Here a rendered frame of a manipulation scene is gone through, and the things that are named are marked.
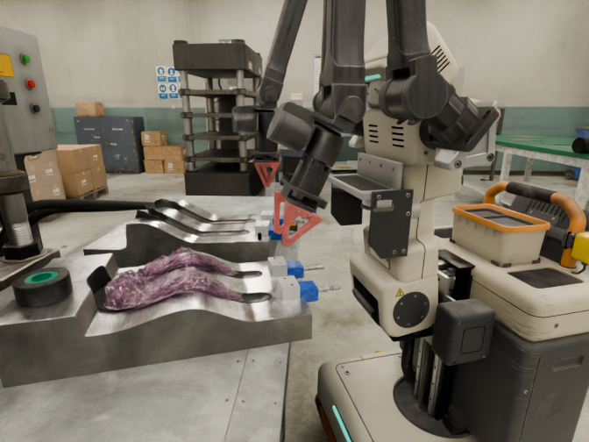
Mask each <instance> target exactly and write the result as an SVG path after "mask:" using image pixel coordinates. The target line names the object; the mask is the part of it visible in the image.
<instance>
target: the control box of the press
mask: <svg viewBox="0 0 589 442"><path fill-rule="evenodd" d="M0 80H4V81H5V82H7V84H8V88H9V91H10V96H11V98H10V99H9V101H4V103H2V105H3V109H4V115H5V120H6V124H7V127H8V131H9V135H10V139H11V146H12V150H13V153H14V158H15V162H16V165H17V169H18V170H20V171H25V172H26V169H25V162H24V160H25V156H28V155H33V156H38V154H40V153H42V152H43V151H49V150H54V149H56V148H58V144H57V139H56V135H55V130H54V126H53V117H52V112H51V108H50V103H49V99H48V94H47V90H46V81H45V77H44V72H43V68H42V63H41V59H40V54H39V45H38V41H37V37H36V36H34V35H32V34H30V33H26V32H21V31H17V30H14V29H11V28H7V27H4V26H0ZM23 196H24V199H25V204H27V203H31V202H33V200H32V193H31V189H28V190H27V191H25V192H24V193H23ZM31 233H32V237H33V238H40V241H41V245H42V248H44V247H43V243H42V239H41V235H40V231H39V224H38V222H37V223H36V224H35V225H34V226H33V227H32V228H31Z"/></svg>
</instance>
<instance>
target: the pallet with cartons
mask: <svg viewBox="0 0 589 442"><path fill-rule="evenodd" d="M56 152H57V156H58V162H59V164H60V172H61V178H62V182H63V187H64V191H65V196H66V199H87V200H96V199H97V198H99V197H98V195H106V194H108V193H109V190H108V186H107V177H106V172H105V166H104V165H103V155H102V149H101V145H58V148H56Z"/></svg>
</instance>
